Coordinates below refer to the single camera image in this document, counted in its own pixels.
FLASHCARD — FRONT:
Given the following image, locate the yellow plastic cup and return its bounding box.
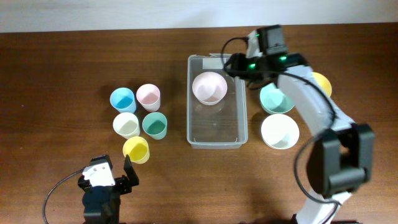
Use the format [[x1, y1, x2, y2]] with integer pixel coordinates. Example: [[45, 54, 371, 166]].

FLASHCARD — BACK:
[[123, 136, 150, 164]]

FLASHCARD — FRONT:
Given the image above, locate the cream plastic cup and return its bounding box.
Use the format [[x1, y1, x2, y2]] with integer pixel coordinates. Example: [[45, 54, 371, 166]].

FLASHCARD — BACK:
[[113, 112, 141, 139]]

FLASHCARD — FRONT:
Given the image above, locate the green plastic cup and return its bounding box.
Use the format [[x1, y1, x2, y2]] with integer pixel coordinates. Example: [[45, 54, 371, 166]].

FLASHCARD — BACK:
[[142, 112, 168, 140]]

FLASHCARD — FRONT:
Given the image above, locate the mint green bowl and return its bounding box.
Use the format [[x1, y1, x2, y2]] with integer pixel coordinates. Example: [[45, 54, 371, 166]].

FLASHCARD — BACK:
[[259, 83, 295, 114]]

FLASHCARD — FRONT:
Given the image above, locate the yellow bowl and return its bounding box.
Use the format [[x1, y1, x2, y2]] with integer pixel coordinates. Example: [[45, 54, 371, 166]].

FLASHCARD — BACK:
[[312, 72, 332, 97]]

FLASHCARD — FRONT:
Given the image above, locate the blue plastic cup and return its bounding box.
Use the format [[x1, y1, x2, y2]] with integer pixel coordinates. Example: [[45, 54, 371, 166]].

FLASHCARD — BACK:
[[109, 87, 137, 113]]

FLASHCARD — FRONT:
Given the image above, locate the pink bowl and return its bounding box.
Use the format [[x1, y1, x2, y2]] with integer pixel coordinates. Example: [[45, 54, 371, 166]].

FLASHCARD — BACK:
[[192, 72, 228, 106]]

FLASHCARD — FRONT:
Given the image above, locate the pink plastic cup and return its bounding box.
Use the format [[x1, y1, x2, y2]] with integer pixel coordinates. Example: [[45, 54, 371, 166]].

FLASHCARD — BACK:
[[136, 83, 160, 112]]

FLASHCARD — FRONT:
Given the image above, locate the white bowl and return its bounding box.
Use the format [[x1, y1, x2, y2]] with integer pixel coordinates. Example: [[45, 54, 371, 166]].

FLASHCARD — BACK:
[[261, 114, 300, 150]]

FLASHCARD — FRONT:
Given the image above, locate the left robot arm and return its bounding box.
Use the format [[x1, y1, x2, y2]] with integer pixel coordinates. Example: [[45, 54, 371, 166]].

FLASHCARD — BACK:
[[78, 154, 139, 223]]

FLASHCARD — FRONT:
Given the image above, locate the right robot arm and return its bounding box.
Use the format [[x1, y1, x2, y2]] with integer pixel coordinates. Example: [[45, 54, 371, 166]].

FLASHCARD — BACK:
[[223, 25, 375, 223]]

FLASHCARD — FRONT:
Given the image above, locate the white label on container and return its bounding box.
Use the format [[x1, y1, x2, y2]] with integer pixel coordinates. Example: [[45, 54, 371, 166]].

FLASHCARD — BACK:
[[202, 58, 223, 70]]

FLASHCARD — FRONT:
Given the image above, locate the clear plastic storage container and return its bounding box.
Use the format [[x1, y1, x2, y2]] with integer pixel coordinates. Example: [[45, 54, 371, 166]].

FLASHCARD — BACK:
[[187, 54, 248, 149]]

